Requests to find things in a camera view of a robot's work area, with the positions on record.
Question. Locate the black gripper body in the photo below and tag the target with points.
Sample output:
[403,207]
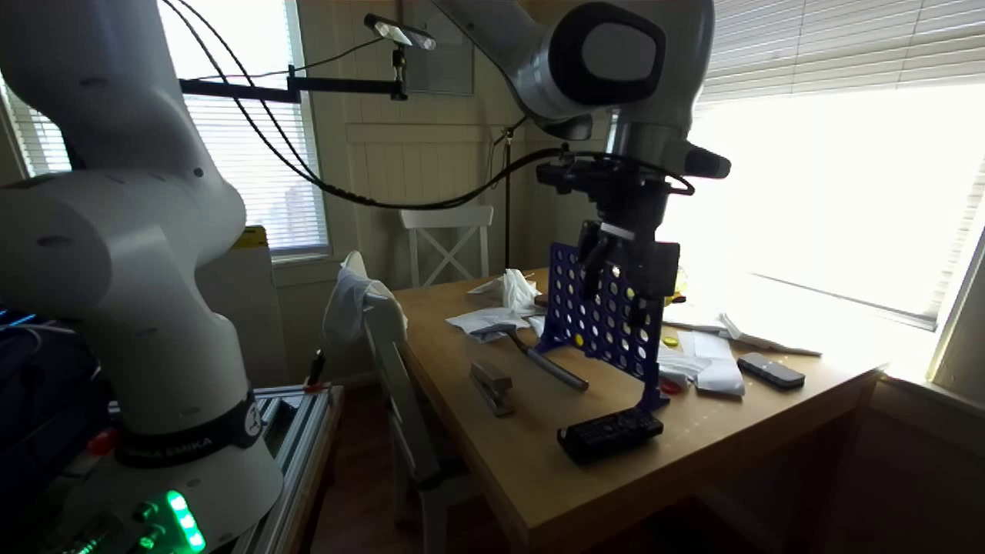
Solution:
[619,200]

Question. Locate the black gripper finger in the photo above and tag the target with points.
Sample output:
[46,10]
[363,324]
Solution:
[661,274]
[600,261]

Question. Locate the black remote with number keypad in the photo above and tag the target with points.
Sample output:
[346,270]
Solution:
[612,435]

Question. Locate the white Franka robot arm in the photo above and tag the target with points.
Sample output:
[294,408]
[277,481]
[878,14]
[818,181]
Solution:
[125,256]

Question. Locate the small dark remote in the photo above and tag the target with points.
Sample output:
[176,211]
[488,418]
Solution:
[770,370]

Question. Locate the yellow game disc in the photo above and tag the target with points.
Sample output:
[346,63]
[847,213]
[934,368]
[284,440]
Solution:
[668,337]

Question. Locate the blue connect four grid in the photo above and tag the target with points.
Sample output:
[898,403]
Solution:
[604,326]

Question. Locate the crumpled white tissue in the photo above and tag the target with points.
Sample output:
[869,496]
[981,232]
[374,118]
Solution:
[509,290]

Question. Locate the black flat rod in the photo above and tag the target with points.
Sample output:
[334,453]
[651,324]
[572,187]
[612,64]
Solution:
[550,362]

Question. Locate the red game disc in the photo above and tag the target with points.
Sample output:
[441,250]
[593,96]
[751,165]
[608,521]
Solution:
[677,386]

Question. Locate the white paper napkin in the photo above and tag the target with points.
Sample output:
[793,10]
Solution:
[488,322]

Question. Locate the white wooden chair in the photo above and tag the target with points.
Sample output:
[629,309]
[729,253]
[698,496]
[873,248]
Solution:
[449,215]

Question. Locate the grey stapler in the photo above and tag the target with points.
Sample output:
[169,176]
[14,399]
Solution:
[495,389]

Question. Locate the white plastic bag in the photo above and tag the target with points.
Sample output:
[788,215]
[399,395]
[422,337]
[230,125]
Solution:
[363,292]

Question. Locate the grey dining chair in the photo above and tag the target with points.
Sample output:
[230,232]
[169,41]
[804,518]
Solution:
[404,409]

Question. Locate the white window blinds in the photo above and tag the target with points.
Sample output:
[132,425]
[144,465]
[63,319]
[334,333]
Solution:
[843,49]

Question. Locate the small window with blinds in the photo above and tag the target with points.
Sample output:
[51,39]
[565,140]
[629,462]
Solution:
[272,184]

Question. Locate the white box with yellow label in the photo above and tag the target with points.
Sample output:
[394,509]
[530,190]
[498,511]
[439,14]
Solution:
[249,309]

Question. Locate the green lit control unit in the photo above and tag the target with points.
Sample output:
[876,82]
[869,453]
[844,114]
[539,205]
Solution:
[172,524]

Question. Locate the boom mounted camera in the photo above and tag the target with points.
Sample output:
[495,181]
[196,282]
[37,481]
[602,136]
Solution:
[399,31]

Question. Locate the aluminium robot cart frame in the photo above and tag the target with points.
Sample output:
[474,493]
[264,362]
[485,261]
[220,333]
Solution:
[298,440]

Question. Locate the black camera boom bar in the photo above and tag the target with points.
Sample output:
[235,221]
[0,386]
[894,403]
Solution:
[265,90]

